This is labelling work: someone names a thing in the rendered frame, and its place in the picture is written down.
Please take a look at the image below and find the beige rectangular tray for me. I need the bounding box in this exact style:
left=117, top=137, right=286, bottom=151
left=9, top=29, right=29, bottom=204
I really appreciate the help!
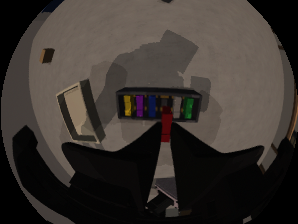
left=56, top=79, right=106, bottom=144

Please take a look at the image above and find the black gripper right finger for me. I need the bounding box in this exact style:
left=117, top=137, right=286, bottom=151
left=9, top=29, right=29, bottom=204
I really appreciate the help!
left=170, top=123, right=265, bottom=212

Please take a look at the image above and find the red fuse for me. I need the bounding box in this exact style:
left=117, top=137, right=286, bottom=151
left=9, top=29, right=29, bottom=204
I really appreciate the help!
left=161, top=101, right=173, bottom=143

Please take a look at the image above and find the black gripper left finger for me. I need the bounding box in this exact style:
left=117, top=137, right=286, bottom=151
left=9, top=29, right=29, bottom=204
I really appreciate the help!
left=61, top=121, right=162, bottom=212

